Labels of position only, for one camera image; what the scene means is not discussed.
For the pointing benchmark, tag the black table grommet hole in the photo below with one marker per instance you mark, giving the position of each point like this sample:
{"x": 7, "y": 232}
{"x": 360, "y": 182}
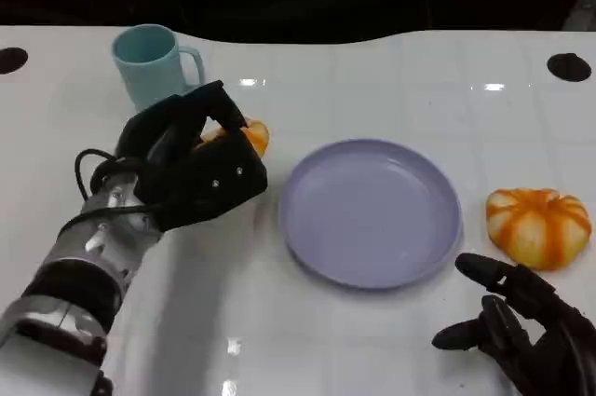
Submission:
{"x": 10, "y": 59}
{"x": 569, "y": 67}

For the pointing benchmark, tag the lilac plate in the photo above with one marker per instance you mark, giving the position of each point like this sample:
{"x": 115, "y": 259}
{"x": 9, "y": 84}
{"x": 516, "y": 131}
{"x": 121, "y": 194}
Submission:
{"x": 370, "y": 214}

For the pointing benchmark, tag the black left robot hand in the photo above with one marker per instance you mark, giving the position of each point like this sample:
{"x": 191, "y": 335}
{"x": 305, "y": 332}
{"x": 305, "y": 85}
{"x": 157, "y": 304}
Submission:
{"x": 205, "y": 177}

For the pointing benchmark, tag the pale green mug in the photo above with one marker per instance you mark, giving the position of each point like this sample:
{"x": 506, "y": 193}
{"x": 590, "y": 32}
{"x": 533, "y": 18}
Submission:
{"x": 149, "y": 74}

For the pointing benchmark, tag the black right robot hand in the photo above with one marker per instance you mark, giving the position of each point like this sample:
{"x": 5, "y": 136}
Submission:
{"x": 554, "y": 340}

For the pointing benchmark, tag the orange and white bread roll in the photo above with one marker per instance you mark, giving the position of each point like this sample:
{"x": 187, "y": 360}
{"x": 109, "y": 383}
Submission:
{"x": 535, "y": 228}
{"x": 258, "y": 135}

